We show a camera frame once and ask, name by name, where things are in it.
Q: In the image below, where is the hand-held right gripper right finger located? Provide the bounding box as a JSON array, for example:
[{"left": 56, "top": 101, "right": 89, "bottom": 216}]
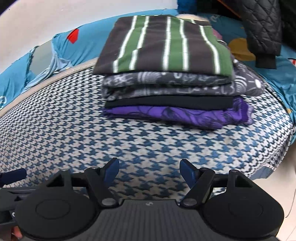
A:
[{"left": 179, "top": 159, "right": 253, "bottom": 208}]

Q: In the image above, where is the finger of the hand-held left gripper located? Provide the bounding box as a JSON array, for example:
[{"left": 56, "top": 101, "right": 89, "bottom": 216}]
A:
[
  {"left": 0, "top": 188, "right": 35, "bottom": 227},
  {"left": 0, "top": 169, "right": 27, "bottom": 186}
]

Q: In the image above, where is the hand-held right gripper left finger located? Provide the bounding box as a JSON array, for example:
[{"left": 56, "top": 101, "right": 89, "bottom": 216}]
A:
[{"left": 46, "top": 158, "right": 120, "bottom": 208}]

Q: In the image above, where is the green grey striped t-shirt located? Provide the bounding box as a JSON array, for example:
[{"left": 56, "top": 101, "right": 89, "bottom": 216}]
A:
[{"left": 94, "top": 15, "right": 234, "bottom": 78}]

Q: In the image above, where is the person's left hand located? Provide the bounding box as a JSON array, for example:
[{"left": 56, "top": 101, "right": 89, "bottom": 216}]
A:
[{"left": 10, "top": 228, "right": 23, "bottom": 241}]

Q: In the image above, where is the dark purple cloth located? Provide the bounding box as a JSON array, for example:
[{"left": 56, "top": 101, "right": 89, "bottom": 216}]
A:
[{"left": 103, "top": 96, "right": 253, "bottom": 130}]

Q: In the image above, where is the black folded cloth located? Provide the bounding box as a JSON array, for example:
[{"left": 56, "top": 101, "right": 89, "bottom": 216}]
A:
[{"left": 105, "top": 95, "right": 234, "bottom": 110}]

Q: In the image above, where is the grey patterned fleece blanket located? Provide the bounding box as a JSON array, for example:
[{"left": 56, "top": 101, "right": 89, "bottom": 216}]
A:
[{"left": 102, "top": 59, "right": 266, "bottom": 101}]

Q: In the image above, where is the light blue cloth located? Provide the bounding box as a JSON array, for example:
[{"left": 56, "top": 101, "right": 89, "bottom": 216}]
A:
[{"left": 28, "top": 46, "right": 75, "bottom": 86}]

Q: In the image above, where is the grey-green pillow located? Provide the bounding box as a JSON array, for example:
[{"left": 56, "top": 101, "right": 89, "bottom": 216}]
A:
[{"left": 31, "top": 43, "right": 56, "bottom": 75}]

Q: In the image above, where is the blue printed bed sheet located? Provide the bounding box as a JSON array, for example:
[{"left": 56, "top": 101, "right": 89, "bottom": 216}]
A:
[{"left": 208, "top": 13, "right": 296, "bottom": 114}]

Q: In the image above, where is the blonde doll hair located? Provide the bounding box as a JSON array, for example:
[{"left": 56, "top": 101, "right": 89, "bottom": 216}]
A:
[{"left": 177, "top": 13, "right": 210, "bottom": 23}]

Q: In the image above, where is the black quilted jacket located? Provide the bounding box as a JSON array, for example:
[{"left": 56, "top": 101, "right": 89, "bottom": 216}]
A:
[{"left": 238, "top": 0, "right": 284, "bottom": 69}]

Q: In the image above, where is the dark blue cloth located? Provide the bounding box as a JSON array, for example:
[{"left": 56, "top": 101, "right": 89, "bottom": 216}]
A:
[{"left": 177, "top": 0, "right": 197, "bottom": 13}]

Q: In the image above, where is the thin grey cable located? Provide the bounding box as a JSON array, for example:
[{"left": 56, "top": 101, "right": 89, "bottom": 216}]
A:
[{"left": 285, "top": 183, "right": 296, "bottom": 219}]

